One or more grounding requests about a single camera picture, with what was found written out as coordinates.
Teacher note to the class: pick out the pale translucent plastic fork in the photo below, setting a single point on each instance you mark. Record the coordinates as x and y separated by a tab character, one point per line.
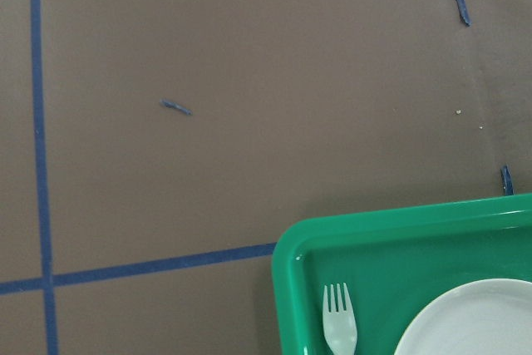
339	323

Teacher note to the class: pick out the green plastic tray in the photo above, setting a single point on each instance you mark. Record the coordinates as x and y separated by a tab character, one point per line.
394	263

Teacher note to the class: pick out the white round plate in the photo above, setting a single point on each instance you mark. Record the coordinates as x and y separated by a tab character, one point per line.
489	316

